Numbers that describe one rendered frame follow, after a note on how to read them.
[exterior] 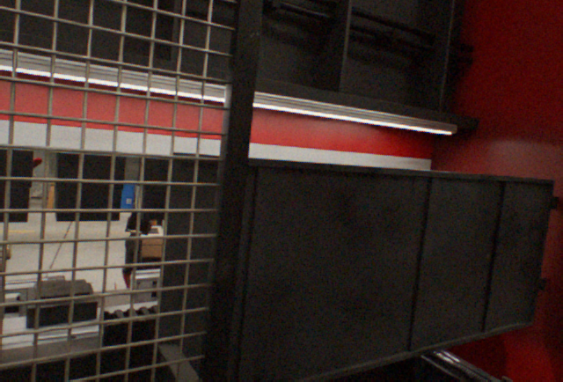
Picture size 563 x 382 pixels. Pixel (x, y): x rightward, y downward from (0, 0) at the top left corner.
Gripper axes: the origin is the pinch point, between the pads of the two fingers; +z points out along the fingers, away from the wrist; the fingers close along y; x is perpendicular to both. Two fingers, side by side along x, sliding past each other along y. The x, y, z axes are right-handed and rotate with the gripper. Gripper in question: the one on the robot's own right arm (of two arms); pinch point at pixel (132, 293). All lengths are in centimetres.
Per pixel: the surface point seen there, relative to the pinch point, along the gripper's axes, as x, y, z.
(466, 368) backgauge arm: 72, 78, 16
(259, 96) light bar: 19, 72, -51
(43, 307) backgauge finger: -23, 68, -6
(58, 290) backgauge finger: -21, 65, -8
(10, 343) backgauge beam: -27, 72, -1
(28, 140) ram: -29, 53, -40
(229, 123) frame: -5, 123, -28
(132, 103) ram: -8, 54, -52
